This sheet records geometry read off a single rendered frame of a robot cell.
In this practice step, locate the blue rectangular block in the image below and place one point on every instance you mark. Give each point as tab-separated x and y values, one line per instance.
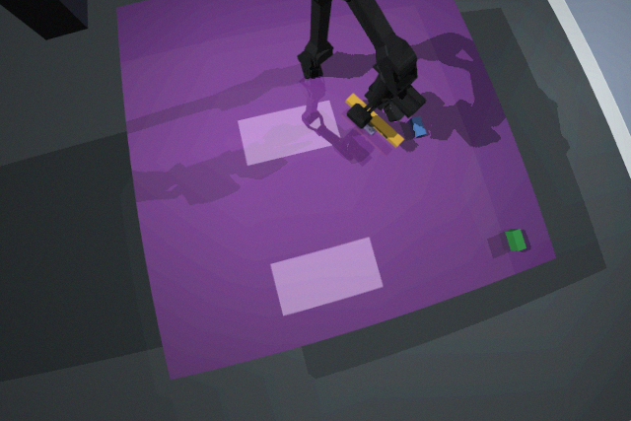
417	126

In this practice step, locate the small green block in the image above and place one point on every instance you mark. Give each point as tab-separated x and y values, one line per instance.
516	239

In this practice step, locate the yellow bar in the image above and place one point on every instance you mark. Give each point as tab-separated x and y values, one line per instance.
378	124

